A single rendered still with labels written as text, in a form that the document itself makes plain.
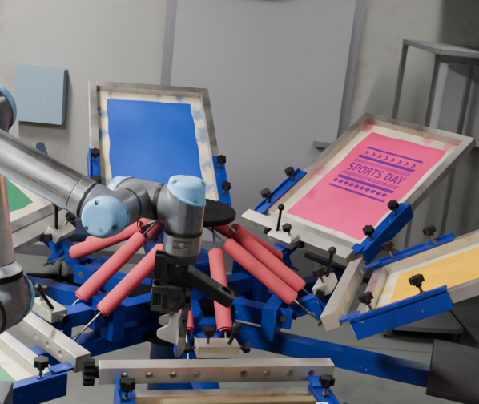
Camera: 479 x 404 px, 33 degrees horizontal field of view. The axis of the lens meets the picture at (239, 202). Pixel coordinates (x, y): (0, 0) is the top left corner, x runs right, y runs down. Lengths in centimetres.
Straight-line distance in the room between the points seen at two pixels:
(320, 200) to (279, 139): 231
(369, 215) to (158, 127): 112
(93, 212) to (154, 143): 231
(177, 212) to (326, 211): 191
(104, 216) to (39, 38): 440
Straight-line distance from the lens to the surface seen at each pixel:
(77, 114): 585
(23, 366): 248
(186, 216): 157
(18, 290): 182
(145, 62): 574
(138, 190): 158
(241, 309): 284
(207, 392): 232
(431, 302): 242
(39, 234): 301
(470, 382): 274
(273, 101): 572
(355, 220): 335
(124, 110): 391
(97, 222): 148
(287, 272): 283
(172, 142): 380
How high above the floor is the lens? 210
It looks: 15 degrees down
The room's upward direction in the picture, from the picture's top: 6 degrees clockwise
